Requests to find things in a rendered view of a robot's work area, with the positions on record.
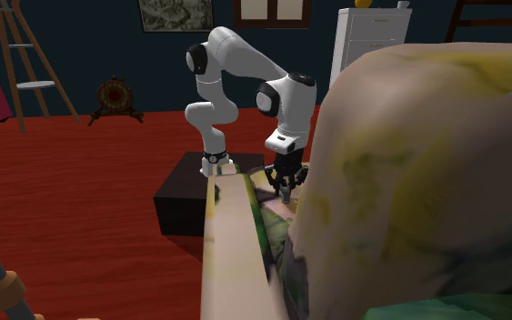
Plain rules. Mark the dark wooden ladder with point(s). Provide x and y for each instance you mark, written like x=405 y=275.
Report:
x=453 y=26

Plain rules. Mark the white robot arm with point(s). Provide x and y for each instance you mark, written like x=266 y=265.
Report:
x=237 y=55

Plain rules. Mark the green cushion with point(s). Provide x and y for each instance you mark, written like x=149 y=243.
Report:
x=450 y=309

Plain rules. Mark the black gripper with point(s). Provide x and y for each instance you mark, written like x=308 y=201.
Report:
x=288 y=162

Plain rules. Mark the dark robot stand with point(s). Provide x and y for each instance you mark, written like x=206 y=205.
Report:
x=180 y=199

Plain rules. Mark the pale yellow green patterned sofa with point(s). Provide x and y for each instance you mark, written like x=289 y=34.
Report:
x=415 y=177

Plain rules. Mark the framed wall picture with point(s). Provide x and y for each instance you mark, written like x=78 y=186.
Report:
x=175 y=15

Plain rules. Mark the wooden barrel ornament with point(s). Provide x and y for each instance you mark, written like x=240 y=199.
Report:
x=114 y=95

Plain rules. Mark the small grey object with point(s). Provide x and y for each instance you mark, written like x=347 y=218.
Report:
x=286 y=196

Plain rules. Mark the white chest of drawers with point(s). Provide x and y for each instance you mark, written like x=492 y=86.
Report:
x=366 y=40

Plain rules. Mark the wooden ladder shelf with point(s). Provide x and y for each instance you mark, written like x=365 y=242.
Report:
x=34 y=84

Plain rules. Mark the dark framed window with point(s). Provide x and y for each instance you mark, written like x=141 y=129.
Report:
x=271 y=11

